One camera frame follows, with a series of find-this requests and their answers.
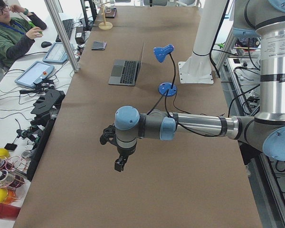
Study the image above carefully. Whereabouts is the teach pendant tablet near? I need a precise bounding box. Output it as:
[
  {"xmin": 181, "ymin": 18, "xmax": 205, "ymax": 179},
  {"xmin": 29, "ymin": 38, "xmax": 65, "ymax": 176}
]
[{"xmin": 14, "ymin": 61, "xmax": 54, "ymax": 87}]

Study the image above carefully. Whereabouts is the grey laptop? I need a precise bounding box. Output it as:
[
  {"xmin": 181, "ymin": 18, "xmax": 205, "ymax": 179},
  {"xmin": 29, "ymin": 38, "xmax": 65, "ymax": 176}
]
[{"xmin": 108, "ymin": 42, "xmax": 145, "ymax": 86}]

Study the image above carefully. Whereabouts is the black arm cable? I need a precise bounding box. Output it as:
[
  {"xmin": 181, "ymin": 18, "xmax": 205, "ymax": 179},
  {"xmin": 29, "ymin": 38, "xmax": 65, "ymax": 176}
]
[{"xmin": 165, "ymin": 95, "xmax": 225, "ymax": 137}]

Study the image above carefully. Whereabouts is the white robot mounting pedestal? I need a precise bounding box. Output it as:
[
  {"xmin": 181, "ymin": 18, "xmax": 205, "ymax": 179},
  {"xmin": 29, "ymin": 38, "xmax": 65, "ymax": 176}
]
[{"xmin": 179, "ymin": 0, "xmax": 229, "ymax": 84}]

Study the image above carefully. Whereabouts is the black lamp power cable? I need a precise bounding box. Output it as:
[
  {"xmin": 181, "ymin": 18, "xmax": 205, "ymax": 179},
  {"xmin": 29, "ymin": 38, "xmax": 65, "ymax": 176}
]
[{"xmin": 147, "ymin": 89, "xmax": 193, "ymax": 119}]

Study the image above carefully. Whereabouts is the teach pendant tablet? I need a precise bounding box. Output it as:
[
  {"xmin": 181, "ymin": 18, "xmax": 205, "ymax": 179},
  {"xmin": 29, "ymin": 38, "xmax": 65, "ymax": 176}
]
[
  {"xmin": 14, "ymin": 61, "xmax": 54, "ymax": 87},
  {"xmin": 43, "ymin": 42, "xmax": 68, "ymax": 64}
]

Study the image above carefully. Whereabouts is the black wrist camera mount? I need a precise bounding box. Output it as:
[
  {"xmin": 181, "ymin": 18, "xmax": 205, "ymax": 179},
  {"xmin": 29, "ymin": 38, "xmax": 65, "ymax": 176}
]
[{"xmin": 100, "ymin": 125, "xmax": 117, "ymax": 146}]

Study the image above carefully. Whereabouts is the folded grey cloth stack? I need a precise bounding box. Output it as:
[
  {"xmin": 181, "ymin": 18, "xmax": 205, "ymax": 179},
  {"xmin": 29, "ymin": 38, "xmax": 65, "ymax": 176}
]
[{"xmin": 91, "ymin": 41, "xmax": 107, "ymax": 50}]

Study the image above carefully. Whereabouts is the black computer mouse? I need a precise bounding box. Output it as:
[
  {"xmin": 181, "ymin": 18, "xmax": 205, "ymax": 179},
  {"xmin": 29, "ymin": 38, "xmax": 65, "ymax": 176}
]
[{"xmin": 41, "ymin": 41, "xmax": 52, "ymax": 48}]

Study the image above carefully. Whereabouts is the black keyboard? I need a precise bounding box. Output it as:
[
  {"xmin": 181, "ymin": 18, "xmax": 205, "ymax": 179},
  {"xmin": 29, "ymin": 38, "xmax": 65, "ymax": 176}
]
[{"xmin": 61, "ymin": 19, "xmax": 74, "ymax": 40}]

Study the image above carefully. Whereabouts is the person in green shirt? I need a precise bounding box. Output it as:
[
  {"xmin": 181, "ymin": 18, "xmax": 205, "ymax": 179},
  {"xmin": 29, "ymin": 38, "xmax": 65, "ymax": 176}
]
[{"xmin": 0, "ymin": 0, "xmax": 47, "ymax": 68}]

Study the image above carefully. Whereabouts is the black small box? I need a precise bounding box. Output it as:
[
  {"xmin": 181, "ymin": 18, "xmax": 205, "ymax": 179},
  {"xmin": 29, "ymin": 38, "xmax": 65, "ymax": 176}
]
[{"xmin": 75, "ymin": 26, "xmax": 85, "ymax": 44}]

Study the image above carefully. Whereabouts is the yellow ball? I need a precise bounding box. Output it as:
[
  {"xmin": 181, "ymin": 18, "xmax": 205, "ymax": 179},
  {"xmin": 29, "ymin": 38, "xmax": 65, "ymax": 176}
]
[{"xmin": 0, "ymin": 148, "xmax": 10, "ymax": 159}]

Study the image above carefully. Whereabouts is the teach pendant tablet far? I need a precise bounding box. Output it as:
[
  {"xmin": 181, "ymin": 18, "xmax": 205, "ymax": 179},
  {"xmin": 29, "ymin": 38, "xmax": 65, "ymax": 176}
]
[{"xmin": 43, "ymin": 42, "xmax": 68, "ymax": 64}]

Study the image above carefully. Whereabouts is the blue desk lamp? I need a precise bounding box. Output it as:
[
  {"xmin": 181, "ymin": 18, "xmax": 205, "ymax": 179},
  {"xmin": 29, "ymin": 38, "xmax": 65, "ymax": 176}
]
[{"xmin": 153, "ymin": 44, "xmax": 177, "ymax": 97}]

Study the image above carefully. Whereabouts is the aluminium frame post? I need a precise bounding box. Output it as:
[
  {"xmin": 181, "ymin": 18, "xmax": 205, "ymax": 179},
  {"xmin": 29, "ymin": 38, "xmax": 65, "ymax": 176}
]
[{"xmin": 44, "ymin": 0, "xmax": 80, "ymax": 73}]

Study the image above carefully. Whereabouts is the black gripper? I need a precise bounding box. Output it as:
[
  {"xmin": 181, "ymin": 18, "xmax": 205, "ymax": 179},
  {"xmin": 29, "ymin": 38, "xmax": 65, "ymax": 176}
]
[{"xmin": 114, "ymin": 140, "xmax": 136, "ymax": 171}]

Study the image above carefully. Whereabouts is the wooden cup stand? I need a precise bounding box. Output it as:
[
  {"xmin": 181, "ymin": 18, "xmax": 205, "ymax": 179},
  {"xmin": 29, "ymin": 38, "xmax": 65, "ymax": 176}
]
[{"xmin": 98, "ymin": 0, "xmax": 115, "ymax": 30}]

